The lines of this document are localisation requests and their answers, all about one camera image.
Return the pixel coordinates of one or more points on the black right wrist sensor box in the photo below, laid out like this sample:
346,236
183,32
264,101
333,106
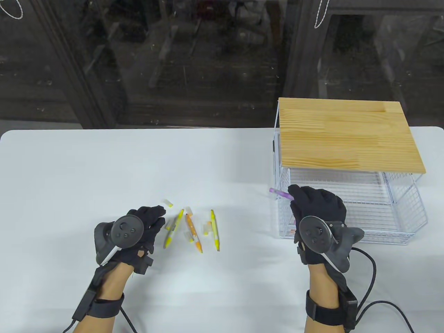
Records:
349,308

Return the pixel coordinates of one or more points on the group of clear highlighter caps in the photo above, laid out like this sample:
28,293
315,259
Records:
168,203

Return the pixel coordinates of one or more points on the purple double-ended highlighter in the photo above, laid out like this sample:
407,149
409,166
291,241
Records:
281,193

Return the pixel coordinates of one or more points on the black left hand controller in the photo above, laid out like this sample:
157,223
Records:
126,230

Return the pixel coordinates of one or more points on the black right hand controller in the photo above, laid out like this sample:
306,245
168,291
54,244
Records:
314,234

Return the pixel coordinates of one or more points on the black left wrist sensor box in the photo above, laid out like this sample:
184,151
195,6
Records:
83,305

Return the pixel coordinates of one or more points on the black hand controller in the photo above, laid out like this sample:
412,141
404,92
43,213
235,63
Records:
314,234
126,230

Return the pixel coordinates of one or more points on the dark window mullion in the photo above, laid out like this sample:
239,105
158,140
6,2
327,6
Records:
298,62
79,76

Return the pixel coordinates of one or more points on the person's left hand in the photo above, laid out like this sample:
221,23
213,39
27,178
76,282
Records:
152,216

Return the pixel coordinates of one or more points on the person's left forearm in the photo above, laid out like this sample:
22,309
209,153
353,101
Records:
111,281

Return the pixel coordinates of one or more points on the person's right hand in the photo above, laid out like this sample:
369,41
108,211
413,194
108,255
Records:
319,204

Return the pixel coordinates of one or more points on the black wrist sensor box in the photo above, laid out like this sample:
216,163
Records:
83,305
349,308

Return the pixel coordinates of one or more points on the yellow double-ended highlighter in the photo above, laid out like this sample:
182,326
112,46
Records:
213,218
169,237

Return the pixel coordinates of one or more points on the person's right forearm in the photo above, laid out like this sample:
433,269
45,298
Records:
322,277

